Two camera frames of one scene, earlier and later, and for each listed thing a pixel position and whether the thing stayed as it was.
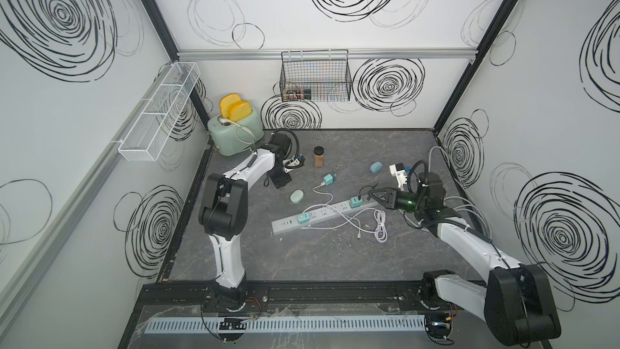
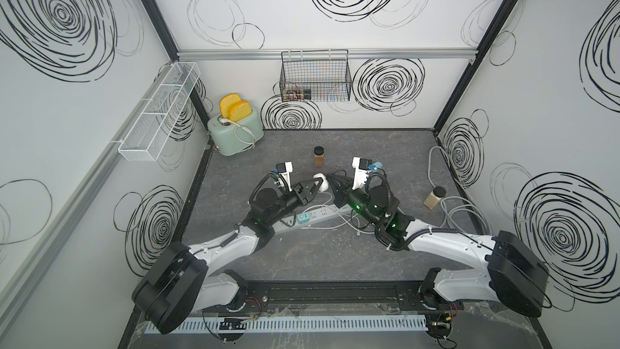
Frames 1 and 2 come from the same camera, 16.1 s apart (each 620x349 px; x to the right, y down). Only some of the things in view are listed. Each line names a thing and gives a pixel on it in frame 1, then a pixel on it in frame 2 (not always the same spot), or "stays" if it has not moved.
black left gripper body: (278, 177) → (288, 203)
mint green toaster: (231, 137) stays
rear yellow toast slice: (227, 102) stays
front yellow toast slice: (240, 111) stays
